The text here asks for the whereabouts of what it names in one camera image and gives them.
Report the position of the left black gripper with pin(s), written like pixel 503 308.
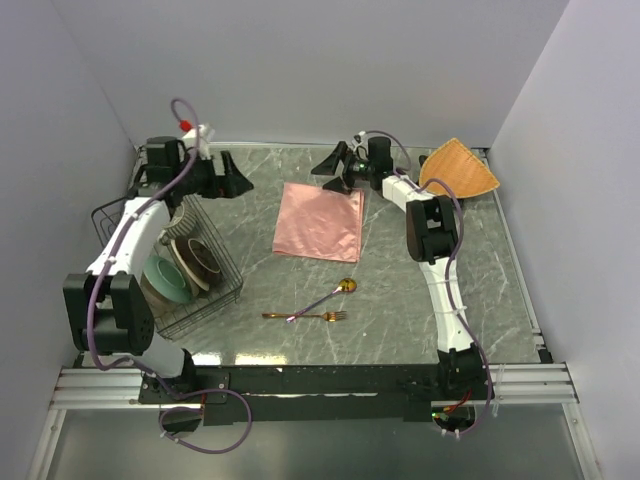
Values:
pixel 231 185

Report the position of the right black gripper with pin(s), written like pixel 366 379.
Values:
pixel 329 165

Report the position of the pink satin napkin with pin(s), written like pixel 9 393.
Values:
pixel 319 224

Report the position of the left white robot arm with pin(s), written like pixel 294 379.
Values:
pixel 109 317

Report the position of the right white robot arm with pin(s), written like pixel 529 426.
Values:
pixel 434 234

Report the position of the grey striped mug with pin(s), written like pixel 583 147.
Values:
pixel 183 223

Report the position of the brown ceramic plate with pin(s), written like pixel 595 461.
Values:
pixel 197 262

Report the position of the teal green bowl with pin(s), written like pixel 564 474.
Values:
pixel 167 280

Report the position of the rose gold fork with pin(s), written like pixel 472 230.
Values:
pixel 327 316

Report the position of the clear glass bowl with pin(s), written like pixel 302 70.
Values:
pixel 158 304

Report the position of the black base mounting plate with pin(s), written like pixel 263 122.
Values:
pixel 230 394

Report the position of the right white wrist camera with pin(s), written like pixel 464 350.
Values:
pixel 358 141

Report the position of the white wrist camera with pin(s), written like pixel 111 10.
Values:
pixel 197 137
pixel 358 141

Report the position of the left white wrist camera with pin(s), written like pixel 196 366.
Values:
pixel 197 137

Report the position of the black wire dish rack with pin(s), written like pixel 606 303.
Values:
pixel 185 317

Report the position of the gold spoon with purple handle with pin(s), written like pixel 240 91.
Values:
pixel 346 285

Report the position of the aluminium rail frame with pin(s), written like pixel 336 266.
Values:
pixel 516 384

